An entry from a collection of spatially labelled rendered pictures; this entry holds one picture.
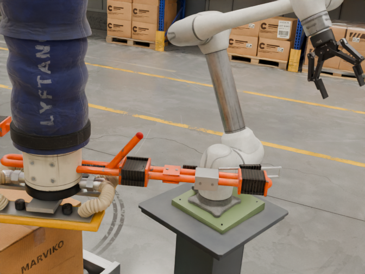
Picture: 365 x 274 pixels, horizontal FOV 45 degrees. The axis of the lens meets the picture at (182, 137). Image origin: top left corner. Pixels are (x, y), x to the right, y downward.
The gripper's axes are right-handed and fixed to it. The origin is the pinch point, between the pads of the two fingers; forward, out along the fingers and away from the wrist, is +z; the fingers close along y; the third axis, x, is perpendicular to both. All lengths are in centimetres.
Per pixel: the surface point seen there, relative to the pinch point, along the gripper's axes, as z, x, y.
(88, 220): 5, -81, -44
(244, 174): 10.3, -45.1, -15.7
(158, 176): 1, -62, -32
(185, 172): 3, -54, -29
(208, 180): 8, -53, -22
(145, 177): 0, -65, -34
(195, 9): -217, 633, -553
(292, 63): -23, 569, -345
